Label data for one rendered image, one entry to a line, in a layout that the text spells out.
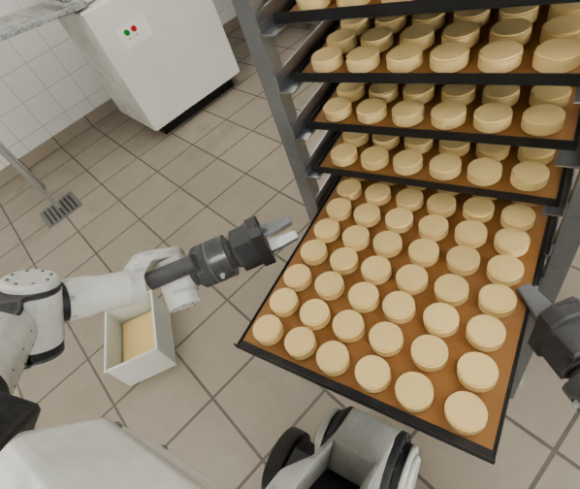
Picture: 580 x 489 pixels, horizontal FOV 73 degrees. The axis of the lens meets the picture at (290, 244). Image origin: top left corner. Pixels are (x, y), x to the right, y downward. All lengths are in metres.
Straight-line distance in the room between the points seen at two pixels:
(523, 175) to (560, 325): 0.22
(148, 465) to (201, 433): 1.24
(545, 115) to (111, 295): 0.71
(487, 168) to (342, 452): 0.55
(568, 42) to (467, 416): 0.47
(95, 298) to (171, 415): 0.98
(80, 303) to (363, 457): 0.55
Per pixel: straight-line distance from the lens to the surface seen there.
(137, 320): 1.87
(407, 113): 0.67
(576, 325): 0.62
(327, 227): 0.76
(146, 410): 1.71
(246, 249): 0.76
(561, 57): 0.59
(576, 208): 0.66
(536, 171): 0.70
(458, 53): 0.61
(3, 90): 3.63
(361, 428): 0.86
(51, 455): 0.35
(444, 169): 0.70
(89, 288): 0.73
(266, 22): 0.64
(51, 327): 0.69
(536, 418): 1.43
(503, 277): 0.67
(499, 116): 0.65
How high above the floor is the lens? 1.34
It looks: 47 degrees down
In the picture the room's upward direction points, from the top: 24 degrees counter-clockwise
